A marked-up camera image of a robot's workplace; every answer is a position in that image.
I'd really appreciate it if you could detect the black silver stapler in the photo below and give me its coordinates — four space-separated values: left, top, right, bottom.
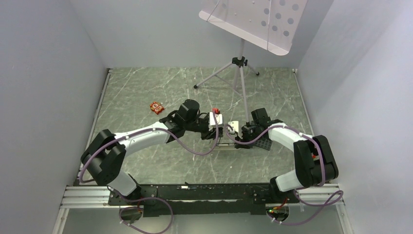
215 142 237 151

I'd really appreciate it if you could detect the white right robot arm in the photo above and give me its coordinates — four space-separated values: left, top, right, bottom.
234 108 339 202

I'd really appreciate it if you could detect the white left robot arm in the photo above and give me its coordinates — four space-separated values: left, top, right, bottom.
78 99 224 205

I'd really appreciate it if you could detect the dark grey lego baseplate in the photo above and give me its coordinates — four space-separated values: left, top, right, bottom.
254 137 273 151

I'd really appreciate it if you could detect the red cartoon eraser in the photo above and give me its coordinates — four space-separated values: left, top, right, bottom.
150 101 165 115

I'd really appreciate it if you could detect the white perforated music stand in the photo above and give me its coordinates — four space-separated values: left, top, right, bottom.
193 0 307 123

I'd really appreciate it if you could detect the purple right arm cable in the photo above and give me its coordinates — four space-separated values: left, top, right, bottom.
225 124 344 226

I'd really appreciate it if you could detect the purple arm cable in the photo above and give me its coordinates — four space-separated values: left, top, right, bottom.
225 124 344 226
78 111 221 234

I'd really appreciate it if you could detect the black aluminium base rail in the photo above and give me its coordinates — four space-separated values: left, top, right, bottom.
61 183 342 221

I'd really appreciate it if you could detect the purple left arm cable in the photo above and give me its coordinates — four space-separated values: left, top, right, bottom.
78 111 221 234

